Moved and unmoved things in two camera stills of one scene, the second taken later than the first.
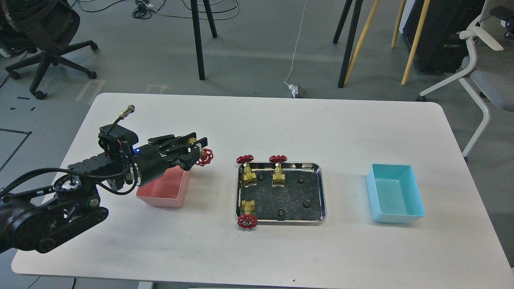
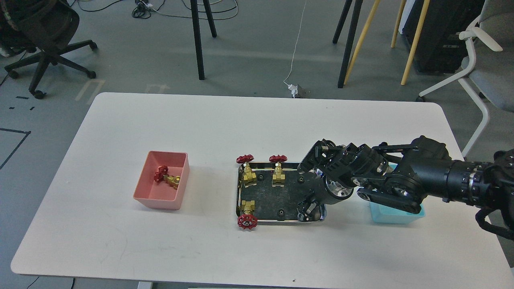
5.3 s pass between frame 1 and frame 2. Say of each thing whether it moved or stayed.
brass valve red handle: moved
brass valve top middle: stayed
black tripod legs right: stayed
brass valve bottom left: stayed
